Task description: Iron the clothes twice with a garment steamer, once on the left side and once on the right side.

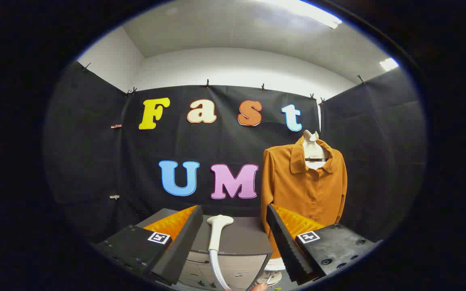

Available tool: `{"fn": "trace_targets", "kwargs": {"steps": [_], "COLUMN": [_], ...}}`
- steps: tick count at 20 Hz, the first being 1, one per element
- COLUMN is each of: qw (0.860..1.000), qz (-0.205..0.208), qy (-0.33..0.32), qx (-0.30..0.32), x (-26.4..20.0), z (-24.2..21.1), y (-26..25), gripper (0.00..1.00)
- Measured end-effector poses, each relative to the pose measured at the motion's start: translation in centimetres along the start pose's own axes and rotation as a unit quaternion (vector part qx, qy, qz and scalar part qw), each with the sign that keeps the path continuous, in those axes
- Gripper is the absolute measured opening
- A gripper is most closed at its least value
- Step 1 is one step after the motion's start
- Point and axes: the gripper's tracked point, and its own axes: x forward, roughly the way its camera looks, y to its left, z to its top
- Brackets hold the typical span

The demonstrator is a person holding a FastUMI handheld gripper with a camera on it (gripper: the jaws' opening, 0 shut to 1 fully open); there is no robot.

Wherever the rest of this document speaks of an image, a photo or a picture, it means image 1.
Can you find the orange button shirt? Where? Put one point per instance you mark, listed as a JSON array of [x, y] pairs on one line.
[[297, 190]]

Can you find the white ironing board panel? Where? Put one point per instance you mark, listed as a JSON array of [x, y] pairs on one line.
[[275, 264]]

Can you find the grey drawer cabinet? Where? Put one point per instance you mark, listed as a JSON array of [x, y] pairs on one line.
[[241, 238]]

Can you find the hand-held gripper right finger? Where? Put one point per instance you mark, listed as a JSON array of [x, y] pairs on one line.
[[283, 242]]

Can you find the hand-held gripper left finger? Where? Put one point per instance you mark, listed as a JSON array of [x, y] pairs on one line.
[[184, 242]]

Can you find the small ceiling light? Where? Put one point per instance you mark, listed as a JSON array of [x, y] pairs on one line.
[[388, 64]]

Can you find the white garment steamer head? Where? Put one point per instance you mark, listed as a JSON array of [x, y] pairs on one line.
[[217, 234]]

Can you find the white clothes hanger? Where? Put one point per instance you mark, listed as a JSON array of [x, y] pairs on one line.
[[312, 149]]

